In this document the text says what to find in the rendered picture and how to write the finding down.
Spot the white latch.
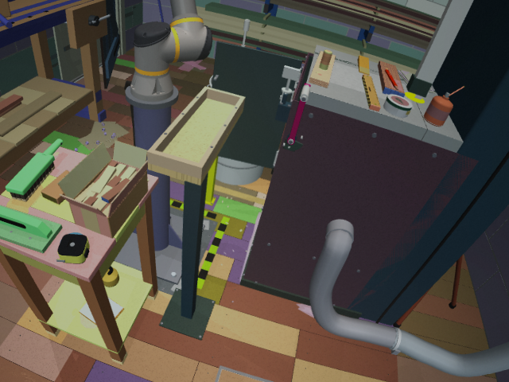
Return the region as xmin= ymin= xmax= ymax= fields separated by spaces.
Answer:
xmin=280 ymin=64 xmax=305 ymax=105

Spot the dark tray stand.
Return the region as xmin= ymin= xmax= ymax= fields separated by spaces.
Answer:
xmin=160 ymin=157 xmax=219 ymax=341

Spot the magenta clutch lever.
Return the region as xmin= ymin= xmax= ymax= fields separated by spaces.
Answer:
xmin=282 ymin=83 xmax=314 ymax=152

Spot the wooden tray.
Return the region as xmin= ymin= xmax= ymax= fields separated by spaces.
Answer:
xmin=146 ymin=85 xmax=246 ymax=185

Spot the dark green bandsaw door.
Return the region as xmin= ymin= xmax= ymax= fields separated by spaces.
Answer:
xmin=212 ymin=39 xmax=315 ymax=170

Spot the maroon bandsaw body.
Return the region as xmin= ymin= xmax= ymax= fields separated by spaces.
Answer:
xmin=240 ymin=0 xmax=509 ymax=331

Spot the yellow wooden stick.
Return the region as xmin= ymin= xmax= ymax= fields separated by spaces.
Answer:
xmin=360 ymin=73 xmax=382 ymax=111

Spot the green push stick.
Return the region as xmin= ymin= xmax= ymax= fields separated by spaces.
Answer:
xmin=0 ymin=216 xmax=64 ymax=254

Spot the white bucket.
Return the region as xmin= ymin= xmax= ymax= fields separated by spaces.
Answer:
xmin=216 ymin=156 xmax=266 ymax=186

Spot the wooden block with round knob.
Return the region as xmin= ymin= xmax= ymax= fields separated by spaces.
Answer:
xmin=308 ymin=49 xmax=336 ymax=88

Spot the cardboard box of wood scraps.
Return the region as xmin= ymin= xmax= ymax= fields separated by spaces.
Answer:
xmin=58 ymin=141 xmax=149 ymax=236

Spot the white tape roll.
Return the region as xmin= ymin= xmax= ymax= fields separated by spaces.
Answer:
xmin=383 ymin=94 xmax=414 ymax=119

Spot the brick red block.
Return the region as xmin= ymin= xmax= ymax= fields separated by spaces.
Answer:
xmin=377 ymin=60 xmax=407 ymax=99

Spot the lumber rack with blue brackets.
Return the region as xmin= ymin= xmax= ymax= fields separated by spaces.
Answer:
xmin=198 ymin=0 xmax=445 ymax=71

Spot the white paper sheet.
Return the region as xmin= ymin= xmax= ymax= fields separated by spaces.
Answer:
xmin=79 ymin=296 xmax=124 ymax=325

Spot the pink topped side table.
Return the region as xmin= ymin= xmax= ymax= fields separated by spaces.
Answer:
xmin=0 ymin=146 xmax=160 ymax=364

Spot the yellow black tape measure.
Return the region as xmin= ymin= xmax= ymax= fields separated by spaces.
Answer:
xmin=57 ymin=232 xmax=89 ymax=265

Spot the orange oil can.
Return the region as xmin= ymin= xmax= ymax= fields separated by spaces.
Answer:
xmin=423 ymin=85 xmax=466 ymax=127

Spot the brown wood block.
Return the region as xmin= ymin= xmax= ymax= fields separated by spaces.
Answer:
xmin=41 ymin=181 xmax=67 ymax=205

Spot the copper tube stand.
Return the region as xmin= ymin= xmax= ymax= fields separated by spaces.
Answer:
xmin=395 ymin=254 xmax=468 ymax=329

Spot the green brush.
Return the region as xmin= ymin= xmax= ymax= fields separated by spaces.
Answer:
xmin=5 ymin=138 xmax=64 ymax=200

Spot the wooden workbench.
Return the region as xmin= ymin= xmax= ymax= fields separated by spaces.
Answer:
xmin=0 ymin=75 xmax=107 ymax=173

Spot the wooden rack with blue rails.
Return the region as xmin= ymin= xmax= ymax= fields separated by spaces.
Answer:
xmin=0 ymin=0 xmax=120 ymax=120

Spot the brown board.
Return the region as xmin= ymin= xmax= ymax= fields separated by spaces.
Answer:
xmin=0 ymin=94 xmax=24 ymax=117

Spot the yellow post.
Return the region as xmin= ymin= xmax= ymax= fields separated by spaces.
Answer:
xmin=205 ymin=157 xmax=219 ymax=205

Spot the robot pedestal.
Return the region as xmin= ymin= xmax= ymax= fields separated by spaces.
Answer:
xmin=115 ymin=85 xmax=208 ymax=284

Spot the grey duct hose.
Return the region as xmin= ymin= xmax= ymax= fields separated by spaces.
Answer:
xmin=309 ymin=217 xmax=509 ymax=377

